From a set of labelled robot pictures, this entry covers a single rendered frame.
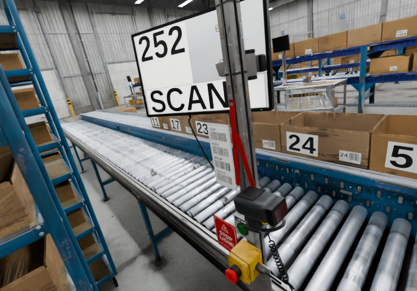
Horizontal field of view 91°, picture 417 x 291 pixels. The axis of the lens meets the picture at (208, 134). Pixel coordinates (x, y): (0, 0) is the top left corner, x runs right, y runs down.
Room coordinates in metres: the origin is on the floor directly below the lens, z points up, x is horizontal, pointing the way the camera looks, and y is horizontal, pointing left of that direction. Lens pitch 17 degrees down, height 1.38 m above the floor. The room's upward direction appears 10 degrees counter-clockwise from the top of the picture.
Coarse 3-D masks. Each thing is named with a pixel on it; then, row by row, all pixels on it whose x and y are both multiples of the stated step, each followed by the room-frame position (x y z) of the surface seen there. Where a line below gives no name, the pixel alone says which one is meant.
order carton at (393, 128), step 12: (384, 120) 0.89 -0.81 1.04; (396, 120) 0.90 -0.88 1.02; (408, 120) 0.87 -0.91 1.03; (372, 132) 0.75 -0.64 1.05; (384, 132) 0.90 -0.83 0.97; (396, 132) 0.90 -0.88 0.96; (408, 132) 0.87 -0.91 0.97; (372, 144) 0.75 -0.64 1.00; (384, 144) 0.72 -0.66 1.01; (372, 156) 0.74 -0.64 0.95; (384, 156) 0.71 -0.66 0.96; (372, 168) 0.74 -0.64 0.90; (384, 168) 0.71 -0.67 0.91
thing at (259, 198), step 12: (240, 192) 0.45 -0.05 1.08; (252, 192) 0.43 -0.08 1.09; (264, 192) 0.42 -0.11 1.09; (240, 204) 0.42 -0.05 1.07; (252, 204) 0.40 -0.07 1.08; (264, 204) 0.38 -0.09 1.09; (276, 204) 0.38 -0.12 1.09; (252, 216) 0.40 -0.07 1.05; (264, 216) 0.37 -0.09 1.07; (276, 216) 0.36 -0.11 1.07; (252, 228) 0.42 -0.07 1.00
